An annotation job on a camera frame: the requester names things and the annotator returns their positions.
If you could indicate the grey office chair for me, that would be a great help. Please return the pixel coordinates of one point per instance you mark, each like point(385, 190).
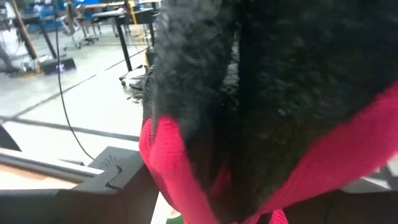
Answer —
point(73, 18)

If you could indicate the black floor box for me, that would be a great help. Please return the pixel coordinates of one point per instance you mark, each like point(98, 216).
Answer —
point(57, 66)

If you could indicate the black aluminium table frame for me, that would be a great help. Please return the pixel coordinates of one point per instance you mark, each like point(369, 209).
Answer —
point(46, 166)

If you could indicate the wooden pole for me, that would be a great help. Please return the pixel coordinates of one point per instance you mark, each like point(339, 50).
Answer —
point(25, 31)

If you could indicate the red and black gardening glove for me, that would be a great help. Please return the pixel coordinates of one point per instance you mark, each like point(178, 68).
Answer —
point(280, 93)

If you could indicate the black desk frame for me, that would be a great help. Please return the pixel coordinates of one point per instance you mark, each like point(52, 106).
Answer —
point(124, 43)

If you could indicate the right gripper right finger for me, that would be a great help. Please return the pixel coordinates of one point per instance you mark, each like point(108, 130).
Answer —
point(357, 208)

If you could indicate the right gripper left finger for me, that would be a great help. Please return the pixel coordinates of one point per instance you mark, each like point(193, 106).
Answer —
point(93, 205)

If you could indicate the beige gardening bag green trim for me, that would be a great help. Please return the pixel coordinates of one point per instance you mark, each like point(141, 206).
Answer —
point(174, 220)

